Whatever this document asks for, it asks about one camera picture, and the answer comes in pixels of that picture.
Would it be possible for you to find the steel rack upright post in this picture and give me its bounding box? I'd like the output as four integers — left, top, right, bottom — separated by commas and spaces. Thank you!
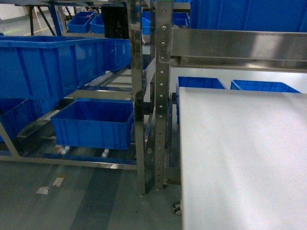
154, 0, 174, 190

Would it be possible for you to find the stainless steel shelf rail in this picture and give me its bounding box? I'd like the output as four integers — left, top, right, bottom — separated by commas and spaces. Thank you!
170, 28, 307, 73

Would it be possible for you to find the large blue crate upper shelf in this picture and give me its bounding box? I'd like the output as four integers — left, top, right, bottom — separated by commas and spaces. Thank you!
189, 0, 307, 33

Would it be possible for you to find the small blue bin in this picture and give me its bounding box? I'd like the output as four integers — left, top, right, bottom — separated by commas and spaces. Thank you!
230, 80, 300, 93
176, 76, 227, 124

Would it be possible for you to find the large blue crate upper left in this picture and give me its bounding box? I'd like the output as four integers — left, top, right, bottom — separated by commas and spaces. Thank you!
0, 36, 131, 100

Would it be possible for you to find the blue crate lower left shelf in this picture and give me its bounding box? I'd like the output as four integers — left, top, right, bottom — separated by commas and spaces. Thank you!
51, 99, 134, 150

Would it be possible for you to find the small blue bin middle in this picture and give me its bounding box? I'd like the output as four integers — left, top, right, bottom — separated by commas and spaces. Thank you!
230, 80, 300, 93

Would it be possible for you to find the small blue bin left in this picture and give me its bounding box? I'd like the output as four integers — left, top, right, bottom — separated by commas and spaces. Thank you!
176, 76, 227, 124

